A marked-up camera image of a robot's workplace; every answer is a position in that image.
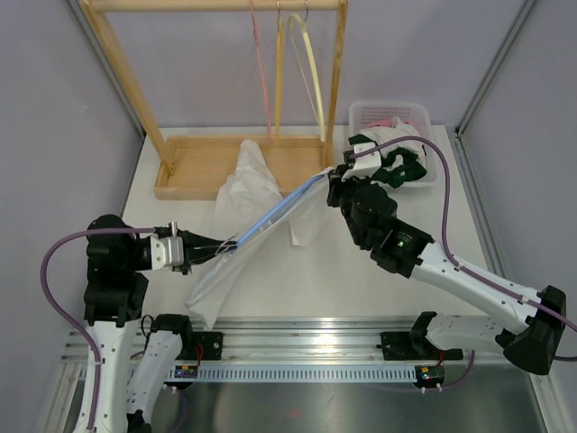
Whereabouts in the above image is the left aluminium frame post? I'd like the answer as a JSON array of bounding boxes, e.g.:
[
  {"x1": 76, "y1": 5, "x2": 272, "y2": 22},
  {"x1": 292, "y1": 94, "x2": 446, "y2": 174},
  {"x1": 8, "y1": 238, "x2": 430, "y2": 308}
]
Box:
[{"x1": 66, "y1": 0, "x2": 146, "y2": 141}]

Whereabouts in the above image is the right aluminium frame post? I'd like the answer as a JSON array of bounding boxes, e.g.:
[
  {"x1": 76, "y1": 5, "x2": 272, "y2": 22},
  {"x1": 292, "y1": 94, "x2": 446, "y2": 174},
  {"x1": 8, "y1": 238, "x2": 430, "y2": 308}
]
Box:
[{"x1": 453, "y1": 0, "x2": 540, "y2": 139}]

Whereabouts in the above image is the white plastic basket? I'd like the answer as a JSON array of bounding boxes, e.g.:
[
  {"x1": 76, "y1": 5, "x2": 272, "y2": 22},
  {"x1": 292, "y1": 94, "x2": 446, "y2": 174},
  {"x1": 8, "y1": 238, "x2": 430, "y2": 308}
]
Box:
[{"x1": 349, "y1": 101, "x2": 441, "y2": 188}]

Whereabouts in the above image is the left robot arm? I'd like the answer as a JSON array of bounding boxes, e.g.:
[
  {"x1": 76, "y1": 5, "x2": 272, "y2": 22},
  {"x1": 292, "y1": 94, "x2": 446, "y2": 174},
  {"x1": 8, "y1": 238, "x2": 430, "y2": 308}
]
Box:
[{"x1": 75, "y1": 215, "x2": 236, "y2": 432}]

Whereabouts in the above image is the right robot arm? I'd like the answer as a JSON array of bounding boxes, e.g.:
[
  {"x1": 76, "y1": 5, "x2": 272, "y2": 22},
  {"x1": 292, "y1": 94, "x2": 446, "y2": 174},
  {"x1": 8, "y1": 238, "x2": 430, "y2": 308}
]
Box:
[{"x1": 326, "y1": 165, "x2": 566, "y2": 375}]

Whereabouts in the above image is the dark green t shirt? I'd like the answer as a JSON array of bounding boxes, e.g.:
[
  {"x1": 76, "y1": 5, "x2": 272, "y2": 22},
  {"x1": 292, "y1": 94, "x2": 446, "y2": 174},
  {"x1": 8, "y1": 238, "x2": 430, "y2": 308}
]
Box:
[{"x1": 348, "y1": 116, "x2": 428, "y2": 189}]

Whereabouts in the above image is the wooden clothes rack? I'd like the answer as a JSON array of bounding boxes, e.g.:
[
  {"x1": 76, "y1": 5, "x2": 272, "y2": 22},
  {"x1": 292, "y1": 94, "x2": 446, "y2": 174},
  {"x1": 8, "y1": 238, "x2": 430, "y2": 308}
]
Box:
[{"x1": 80, "y1": 1, "x2": 349, "y2": 200}]

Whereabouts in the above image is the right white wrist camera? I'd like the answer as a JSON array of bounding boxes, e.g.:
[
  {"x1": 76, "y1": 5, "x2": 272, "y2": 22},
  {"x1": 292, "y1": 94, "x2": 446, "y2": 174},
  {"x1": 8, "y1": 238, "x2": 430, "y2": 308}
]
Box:
[{"x1": 342, "y1": 142, "x2": 381, "y2": 181}]

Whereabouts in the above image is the aluminium frame post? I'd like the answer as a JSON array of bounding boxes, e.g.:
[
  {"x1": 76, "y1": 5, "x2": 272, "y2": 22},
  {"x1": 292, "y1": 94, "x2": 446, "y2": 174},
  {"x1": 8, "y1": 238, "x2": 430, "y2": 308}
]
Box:
[
  {"x1": 453, "y1": 0, "x2": 540, "y2": 139},
  {"x1": 66, "y1": 0, "x2": 146, "y2": 141}
]

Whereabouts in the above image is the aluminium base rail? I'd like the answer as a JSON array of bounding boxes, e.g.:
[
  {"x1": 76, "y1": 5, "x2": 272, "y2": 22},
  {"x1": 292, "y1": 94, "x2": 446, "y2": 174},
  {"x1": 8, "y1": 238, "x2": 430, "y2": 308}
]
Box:
[{"x1": 60, "y1": 315, "x2": 552, "y2": 366}]

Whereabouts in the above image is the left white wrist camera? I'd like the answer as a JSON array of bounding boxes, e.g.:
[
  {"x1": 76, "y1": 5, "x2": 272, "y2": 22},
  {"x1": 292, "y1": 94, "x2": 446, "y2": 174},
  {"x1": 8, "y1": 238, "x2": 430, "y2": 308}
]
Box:
[{"x1": 149, "y1": 220, "x2": 186, "y2": 272}]

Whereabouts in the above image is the yellow hanger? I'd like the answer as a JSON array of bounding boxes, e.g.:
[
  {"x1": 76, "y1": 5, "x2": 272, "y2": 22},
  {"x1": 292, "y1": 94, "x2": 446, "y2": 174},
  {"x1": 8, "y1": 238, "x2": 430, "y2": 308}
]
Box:
[{"x1": 274, "y1": 0, "x2": 284, "y2": 141}]

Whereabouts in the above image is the pink hanger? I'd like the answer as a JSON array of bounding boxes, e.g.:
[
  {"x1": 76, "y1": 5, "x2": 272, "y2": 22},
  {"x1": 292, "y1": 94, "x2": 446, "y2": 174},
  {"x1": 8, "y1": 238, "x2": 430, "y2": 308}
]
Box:
[{"x1": 248, "y1": 0, "x2": 272, "y2": 139}]

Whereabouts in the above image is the cream hanger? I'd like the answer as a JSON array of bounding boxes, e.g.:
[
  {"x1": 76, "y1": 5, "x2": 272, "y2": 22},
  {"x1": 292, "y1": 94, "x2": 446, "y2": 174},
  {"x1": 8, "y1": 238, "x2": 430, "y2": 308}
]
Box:
[{"x1": 288, "y1": 9, "x2": 326, "y2": 143}]

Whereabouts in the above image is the white t shirt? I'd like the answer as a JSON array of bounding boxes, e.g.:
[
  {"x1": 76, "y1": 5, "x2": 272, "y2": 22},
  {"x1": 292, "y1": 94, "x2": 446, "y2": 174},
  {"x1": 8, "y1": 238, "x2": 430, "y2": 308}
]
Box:
[{"x1": 185, "y1": 140, "x2": 330, "y2": 330}]

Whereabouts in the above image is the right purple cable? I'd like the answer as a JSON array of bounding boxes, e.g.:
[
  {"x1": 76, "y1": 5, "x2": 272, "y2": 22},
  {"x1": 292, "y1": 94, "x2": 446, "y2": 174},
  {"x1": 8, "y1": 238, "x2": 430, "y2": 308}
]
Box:
[{"x1": 351, "y1": 137, "x2": 577, "y2": 393}]

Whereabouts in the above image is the pink t shirt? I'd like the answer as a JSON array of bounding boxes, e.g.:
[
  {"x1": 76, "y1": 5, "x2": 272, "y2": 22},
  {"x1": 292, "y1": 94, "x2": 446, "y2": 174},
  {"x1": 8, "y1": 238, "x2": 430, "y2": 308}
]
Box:
[{"x1": 367, "y1": 118, "x2": 417, "y2": 129}]

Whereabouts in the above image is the blue white hanger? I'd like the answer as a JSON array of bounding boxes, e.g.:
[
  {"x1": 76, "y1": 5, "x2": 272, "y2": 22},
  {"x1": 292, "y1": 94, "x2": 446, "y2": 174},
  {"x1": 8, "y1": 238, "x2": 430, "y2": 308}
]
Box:
[{"x1": 219, "y1": 167, "x2": 331, "y2": 255}]

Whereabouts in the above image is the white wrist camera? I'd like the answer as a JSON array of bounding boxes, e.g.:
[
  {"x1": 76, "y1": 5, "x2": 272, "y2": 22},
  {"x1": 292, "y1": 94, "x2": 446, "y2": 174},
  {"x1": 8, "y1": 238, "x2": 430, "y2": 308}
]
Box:
[
  {"x1": 149, "y1": 220, "x2": 186, "y2": 272},
  {"x1": 342, "y1": 142, "x2": 381, "y2": 181}
]

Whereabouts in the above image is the white slotted cable duct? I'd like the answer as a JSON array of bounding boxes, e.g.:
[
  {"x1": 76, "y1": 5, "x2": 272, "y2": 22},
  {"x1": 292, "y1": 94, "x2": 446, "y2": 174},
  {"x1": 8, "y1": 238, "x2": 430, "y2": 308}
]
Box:
[{"x1": 167, "y1": 364, "x2": 417, "y2": 383}]

